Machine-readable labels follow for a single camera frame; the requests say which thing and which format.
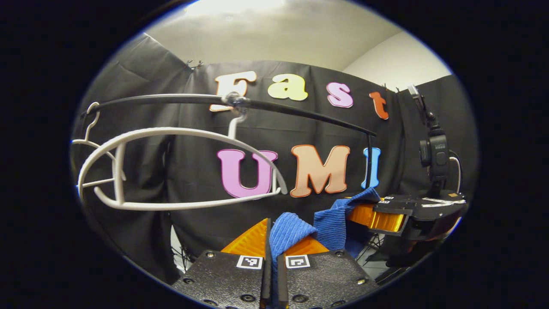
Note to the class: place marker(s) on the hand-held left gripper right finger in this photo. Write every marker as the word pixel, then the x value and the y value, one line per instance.
pixel 321 274

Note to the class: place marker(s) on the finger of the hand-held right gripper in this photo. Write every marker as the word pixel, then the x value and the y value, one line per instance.
pixel 403 198
pixel 392 214

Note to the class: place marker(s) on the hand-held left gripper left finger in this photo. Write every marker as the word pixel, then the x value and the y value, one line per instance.
pixel 268 283

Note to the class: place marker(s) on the white plastic hanger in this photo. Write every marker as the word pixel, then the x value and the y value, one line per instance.
pixel 171 130
pixel 91 124

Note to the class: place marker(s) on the black clothes rail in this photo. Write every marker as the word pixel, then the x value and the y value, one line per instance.
pixel 171 99

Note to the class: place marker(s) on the clear plastic hook wrap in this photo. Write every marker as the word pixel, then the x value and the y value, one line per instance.
pixel 236 103

